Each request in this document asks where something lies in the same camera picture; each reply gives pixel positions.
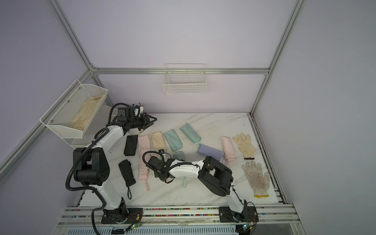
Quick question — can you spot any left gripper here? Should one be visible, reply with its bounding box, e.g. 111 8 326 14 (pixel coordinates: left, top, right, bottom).
128 114 157 131

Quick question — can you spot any black umbrella sleeve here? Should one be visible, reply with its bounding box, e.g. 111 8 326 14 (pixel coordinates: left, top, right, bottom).
123 135 138 156

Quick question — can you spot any yellow umbrella sleeve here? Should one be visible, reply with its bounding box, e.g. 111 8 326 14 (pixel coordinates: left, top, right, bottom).
151 132 167 152

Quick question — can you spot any white speckled work glove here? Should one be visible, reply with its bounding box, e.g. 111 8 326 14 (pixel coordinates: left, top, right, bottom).
242 160 270 198

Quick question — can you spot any green umbrella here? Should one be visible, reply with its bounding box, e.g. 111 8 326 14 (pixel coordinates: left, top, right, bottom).
173 151 187 189
179 123 201 144

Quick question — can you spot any green umbrella sleeve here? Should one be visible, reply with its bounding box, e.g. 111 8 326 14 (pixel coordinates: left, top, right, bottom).
163 129 183 152

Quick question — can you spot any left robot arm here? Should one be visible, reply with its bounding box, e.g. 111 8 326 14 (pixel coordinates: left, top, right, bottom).
65 103 157 217

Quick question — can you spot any pink umbrella sleeve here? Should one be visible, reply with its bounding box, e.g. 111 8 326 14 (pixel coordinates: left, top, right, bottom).
138 135 151 158

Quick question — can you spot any pink umbrella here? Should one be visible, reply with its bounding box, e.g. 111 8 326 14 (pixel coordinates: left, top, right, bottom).
138 156 150 191
221 136 237 168

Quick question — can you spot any cream work glove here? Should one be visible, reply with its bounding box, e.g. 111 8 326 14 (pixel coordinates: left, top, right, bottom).
233 133 256 160

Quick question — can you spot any white wire wall basket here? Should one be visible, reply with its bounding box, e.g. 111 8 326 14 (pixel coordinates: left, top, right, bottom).
163 63 207 95

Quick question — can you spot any white tiered mesh shelf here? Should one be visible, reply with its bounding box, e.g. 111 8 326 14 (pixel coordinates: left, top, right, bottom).
40 80 111 148

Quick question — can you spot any cream glove in shelf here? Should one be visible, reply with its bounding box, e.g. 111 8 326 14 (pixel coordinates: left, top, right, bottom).
69 95 104 131

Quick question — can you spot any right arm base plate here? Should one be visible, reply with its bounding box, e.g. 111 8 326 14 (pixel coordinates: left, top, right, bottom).
218 207 259 223

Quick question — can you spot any black umbrella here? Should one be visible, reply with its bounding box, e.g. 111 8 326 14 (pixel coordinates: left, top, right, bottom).
118 160 136 200

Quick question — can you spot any aluminium rail frame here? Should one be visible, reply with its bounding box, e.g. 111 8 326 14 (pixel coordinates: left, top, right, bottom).
54 204 306 235

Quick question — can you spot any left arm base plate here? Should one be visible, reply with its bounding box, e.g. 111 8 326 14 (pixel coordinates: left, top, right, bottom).
101 208 144 224

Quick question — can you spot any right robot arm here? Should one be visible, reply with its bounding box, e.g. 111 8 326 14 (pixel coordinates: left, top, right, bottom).
142 151 248 222

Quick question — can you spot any purple umbrella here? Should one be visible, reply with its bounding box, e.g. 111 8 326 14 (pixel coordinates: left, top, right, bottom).
197 144 224 162

